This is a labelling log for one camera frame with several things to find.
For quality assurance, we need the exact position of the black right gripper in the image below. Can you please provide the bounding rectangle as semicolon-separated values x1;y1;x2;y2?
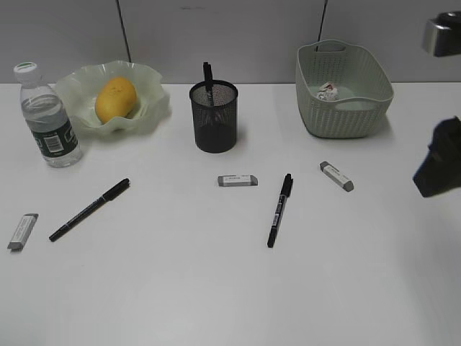
413;117;460;198

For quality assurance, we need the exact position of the waste paper ball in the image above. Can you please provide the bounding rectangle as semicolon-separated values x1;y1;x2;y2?
316;82;339;102

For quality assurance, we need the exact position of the black marker pen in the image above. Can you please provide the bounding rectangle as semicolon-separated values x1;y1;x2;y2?
48;178;130;242
202;62;214;107
267;174;293;248

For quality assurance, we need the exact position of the yellow mango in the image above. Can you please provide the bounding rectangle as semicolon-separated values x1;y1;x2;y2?
95;76;138;124

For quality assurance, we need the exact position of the clear water bottle green label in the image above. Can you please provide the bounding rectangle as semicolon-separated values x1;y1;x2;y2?
14;62;83;168

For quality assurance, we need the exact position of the grey eraser at right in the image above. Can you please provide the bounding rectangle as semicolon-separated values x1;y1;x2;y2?
319;161;354;192

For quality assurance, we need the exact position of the grey eraser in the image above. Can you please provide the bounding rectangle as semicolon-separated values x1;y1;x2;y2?
7;213;39;251
319;161;354;192
218;174;258;187

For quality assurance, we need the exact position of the pale green woven basket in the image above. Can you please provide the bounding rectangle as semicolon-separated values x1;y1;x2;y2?
295;40;394;139

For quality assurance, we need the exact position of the grey eraser in middle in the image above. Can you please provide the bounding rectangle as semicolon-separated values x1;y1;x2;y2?
218;174;258;187

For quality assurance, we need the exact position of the black mesh pen holder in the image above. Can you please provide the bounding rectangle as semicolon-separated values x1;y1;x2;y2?
189;80;238;154

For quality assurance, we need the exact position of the pale green wavy plate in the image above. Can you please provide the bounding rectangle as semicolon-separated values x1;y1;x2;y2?
55;61;170;137

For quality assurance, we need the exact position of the grey eraser at left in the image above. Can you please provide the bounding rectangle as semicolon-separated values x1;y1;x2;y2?
7;213;39;251

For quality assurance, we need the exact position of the silver camera box right wrist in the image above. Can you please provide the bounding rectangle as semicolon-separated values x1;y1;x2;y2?
422;11;460;58

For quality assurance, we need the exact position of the black cable on right wall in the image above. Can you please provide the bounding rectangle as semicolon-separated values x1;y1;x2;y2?
315;0;329;52

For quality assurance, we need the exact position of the black cable on wall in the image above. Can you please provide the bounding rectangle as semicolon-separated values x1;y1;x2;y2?
117;0;133;63
315;0;329;52

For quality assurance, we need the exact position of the black cable on left wall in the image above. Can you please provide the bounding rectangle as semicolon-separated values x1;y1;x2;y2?
117;0;133;63

